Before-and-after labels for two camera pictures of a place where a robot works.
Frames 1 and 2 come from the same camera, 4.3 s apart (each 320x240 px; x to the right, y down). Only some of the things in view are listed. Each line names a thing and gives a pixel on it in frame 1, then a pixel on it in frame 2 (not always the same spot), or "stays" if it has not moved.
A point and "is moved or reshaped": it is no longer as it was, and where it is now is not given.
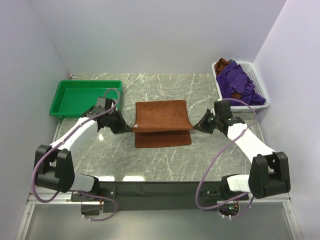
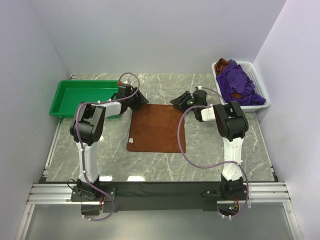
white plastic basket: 250,69 stays
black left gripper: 122,127 → 140,100
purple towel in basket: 236,87 stays
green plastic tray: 73,98 stays
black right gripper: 202,125 → 178,102
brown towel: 160,123 is moved or reshaped
